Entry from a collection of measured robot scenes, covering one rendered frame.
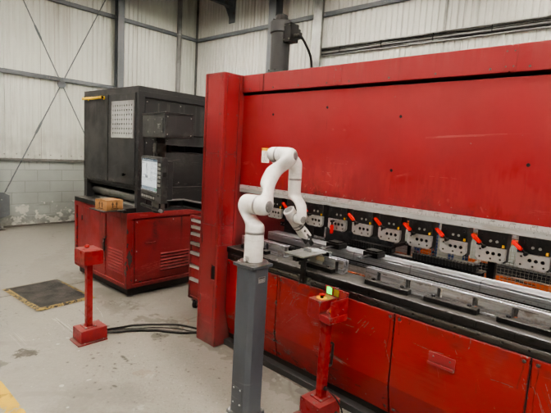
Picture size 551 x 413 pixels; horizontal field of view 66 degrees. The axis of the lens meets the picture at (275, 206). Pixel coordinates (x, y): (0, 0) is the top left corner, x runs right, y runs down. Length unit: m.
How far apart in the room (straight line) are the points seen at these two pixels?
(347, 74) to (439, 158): 0.84
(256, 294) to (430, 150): 1.34
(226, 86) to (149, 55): 7.20
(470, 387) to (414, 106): 1.60
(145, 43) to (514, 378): 9.63
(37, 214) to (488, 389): 8.48
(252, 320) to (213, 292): 1.08
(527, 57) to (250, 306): 2.00
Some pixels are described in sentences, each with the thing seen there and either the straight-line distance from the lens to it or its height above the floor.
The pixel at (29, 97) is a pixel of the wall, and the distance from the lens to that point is 9.46.
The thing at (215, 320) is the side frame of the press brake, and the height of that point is 0.24.
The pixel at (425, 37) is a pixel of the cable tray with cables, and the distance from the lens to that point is 7.69.
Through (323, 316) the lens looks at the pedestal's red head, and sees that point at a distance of 2.75.
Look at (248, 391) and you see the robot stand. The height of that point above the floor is 0.20.
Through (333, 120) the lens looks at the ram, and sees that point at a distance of 3.04.
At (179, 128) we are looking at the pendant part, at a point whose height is 1.83.
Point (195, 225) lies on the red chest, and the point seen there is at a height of 0.90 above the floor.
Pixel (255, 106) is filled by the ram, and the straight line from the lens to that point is 3.56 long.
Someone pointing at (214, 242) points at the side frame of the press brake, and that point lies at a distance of 3.63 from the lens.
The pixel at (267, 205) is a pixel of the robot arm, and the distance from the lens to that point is 2.54.
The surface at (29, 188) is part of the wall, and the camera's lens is 9.49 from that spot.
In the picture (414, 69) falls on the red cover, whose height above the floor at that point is 2.22.
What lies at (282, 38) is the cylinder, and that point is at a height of 2.58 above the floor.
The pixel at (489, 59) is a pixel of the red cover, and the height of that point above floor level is 2.23.
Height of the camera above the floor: 1.69
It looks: 7 degrees down
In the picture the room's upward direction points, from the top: 3 degrees clockwise
